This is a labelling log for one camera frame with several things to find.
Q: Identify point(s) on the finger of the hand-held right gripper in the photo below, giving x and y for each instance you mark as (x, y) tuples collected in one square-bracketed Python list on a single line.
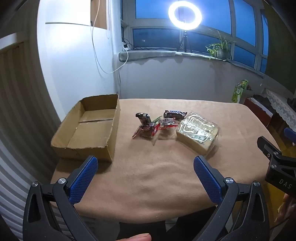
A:
[(267, 147), (290, 136)]

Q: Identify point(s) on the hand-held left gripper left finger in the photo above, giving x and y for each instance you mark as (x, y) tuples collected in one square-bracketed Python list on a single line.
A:
[(84, 178)]

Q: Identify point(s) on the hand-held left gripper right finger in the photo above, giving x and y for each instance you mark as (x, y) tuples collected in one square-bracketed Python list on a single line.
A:
[(208, 180)]

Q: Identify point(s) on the bread loaf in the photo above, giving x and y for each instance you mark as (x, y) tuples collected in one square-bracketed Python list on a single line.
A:
[(196, 136)]

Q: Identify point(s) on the cardboard box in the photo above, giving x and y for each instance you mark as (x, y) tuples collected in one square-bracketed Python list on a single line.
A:
[(92, 129)]

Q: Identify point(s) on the red and blue snack packet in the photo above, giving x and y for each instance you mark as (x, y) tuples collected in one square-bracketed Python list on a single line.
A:
[(167, 122)]

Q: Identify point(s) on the brown chocolate bar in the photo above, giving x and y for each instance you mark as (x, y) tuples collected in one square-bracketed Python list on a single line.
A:
[(174, 114)]

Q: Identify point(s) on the clear bag with red zip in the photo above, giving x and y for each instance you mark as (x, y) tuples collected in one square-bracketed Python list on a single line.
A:
[(144, 131)]

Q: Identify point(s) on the dark candy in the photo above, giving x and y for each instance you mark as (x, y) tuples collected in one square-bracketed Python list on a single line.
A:
[(143, 117)]

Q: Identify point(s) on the person's right hand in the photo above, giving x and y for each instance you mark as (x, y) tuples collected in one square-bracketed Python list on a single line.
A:
[(289, 206)]

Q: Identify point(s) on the person's left hand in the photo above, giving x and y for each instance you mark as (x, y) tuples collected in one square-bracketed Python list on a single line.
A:
[(138, 237)]

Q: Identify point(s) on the white lace cloth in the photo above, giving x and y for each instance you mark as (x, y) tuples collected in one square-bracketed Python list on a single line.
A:
[(282, 106)]

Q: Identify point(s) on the green printed carton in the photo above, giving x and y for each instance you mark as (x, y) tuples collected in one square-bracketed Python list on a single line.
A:
[(238, 92)]

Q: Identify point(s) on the person's dark clothing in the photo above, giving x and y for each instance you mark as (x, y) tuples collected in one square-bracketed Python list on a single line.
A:
[(143, 228)]

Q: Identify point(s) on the ribbed grey panel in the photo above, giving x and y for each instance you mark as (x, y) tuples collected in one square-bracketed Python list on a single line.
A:
[(18, 115)]

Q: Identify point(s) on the potted green plant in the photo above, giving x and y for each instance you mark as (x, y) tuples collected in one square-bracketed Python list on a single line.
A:
[(219, 53)]

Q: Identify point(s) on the white cabinet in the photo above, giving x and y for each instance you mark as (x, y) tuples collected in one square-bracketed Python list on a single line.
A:
[(69, 64)]

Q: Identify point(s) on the black tripod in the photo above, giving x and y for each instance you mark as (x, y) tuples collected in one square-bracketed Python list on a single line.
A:
[(185, 41)]

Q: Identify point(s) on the grey window sill cover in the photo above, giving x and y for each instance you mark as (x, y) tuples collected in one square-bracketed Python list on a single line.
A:
[(150, 55)]

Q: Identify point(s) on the white power strip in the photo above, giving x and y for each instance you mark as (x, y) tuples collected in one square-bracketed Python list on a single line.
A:
[(126, 46)]

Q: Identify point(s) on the window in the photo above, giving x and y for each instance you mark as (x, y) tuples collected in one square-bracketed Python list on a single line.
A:
[(150, 37)]

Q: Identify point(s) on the brown board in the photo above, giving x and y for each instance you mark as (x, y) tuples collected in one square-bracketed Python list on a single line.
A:
[(99, 14)]

